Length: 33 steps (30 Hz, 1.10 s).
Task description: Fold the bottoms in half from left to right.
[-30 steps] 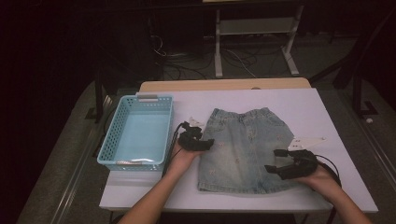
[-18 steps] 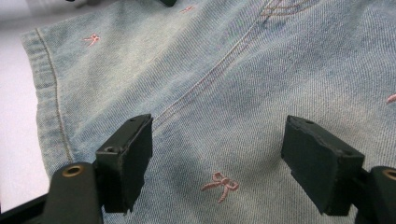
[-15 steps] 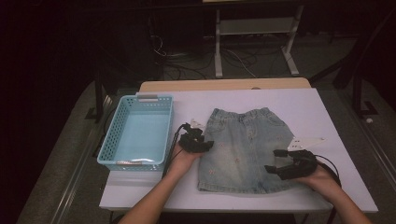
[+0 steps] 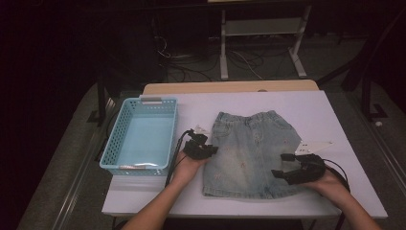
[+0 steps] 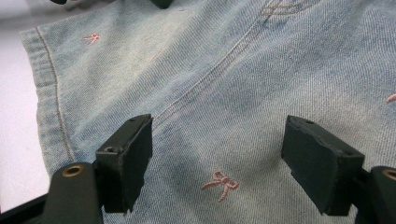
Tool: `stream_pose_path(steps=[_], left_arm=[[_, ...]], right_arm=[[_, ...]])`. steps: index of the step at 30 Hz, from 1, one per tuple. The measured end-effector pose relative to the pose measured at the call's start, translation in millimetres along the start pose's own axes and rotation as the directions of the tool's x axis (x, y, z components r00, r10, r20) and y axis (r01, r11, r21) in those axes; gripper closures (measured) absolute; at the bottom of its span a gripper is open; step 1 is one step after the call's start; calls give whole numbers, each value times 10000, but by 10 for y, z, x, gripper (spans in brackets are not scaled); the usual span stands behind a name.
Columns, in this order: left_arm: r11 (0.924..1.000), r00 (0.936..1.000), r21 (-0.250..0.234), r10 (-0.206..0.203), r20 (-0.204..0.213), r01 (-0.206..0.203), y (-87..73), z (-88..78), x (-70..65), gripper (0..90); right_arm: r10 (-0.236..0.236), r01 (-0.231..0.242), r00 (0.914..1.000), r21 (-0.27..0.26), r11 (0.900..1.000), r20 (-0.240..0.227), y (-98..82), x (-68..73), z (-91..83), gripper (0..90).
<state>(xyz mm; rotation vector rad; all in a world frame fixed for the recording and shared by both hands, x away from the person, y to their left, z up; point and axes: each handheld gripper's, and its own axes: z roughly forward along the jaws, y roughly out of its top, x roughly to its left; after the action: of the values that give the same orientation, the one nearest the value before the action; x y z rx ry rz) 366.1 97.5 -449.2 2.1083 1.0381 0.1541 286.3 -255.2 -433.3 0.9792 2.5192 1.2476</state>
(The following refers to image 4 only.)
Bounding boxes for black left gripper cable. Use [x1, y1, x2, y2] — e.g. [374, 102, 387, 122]
[164, 128, 193, 189]

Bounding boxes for light blue plastic basket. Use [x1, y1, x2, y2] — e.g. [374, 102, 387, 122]
[99, 97, 179, 176]

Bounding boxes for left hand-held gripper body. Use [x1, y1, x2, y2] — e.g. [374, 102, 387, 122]
[182, 124, 214, 161]

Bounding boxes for person's right hand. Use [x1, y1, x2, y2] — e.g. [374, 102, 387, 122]
[303, 172, 350, 203]

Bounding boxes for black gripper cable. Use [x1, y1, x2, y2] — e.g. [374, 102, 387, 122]
[323, 157, 351, 230]
[164, 128, 193, 189]

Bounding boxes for white metal stand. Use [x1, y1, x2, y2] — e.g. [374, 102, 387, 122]
[219, 4, 312, 81]

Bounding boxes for white floor cable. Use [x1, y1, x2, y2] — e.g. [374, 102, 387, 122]
[230, 50, 263, 80]

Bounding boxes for tangle of black floor cables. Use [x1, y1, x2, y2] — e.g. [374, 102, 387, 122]
[154, 34, 266, 82]

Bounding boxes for metal floor rail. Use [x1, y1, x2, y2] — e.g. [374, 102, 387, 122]
[51, 95, 113, 230]

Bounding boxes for faded denim shorts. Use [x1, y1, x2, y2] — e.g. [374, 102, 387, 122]
[201, 110, 312, 200]

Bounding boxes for person's left hand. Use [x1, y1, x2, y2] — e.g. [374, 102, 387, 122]
[171, 150, 211, 188]

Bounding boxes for black metal stand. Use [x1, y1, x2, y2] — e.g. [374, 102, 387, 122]
[319, 9, 406, 121]
[87, 70, 111, 127]

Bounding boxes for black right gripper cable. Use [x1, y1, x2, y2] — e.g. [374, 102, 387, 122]
[323, 157, 351, 230]

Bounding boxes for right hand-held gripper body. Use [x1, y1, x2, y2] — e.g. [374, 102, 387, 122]
[286, 139, 335, 187]

